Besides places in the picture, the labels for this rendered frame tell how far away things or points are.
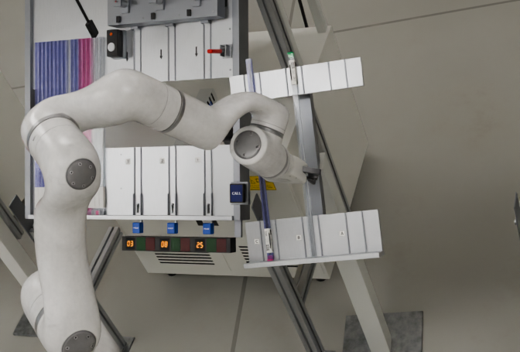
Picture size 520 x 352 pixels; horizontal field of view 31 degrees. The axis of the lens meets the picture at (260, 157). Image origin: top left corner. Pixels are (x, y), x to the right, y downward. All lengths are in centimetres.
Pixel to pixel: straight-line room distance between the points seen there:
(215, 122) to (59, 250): 39
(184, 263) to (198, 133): 149
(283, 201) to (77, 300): 113
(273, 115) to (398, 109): 181
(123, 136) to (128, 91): 137
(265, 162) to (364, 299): 91
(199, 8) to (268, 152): 69
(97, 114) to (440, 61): 237
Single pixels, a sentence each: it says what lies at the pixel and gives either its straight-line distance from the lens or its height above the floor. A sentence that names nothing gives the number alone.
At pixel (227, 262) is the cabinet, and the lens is 320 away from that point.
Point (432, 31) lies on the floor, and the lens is 408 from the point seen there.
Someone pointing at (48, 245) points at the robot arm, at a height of 126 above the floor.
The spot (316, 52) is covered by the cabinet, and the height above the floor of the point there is 62.
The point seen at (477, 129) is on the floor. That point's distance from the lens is 356.
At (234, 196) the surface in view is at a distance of 242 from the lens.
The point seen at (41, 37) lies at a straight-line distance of 284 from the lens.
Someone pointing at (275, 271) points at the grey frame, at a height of 48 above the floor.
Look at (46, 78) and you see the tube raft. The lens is 279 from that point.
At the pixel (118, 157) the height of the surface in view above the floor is 83.
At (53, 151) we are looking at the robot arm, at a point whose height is 146.
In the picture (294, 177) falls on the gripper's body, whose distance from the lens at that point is 208.
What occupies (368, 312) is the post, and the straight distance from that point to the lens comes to 279.
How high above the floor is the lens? 240
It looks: 40 degrees down
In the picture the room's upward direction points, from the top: 23 degrees counter-clockwise
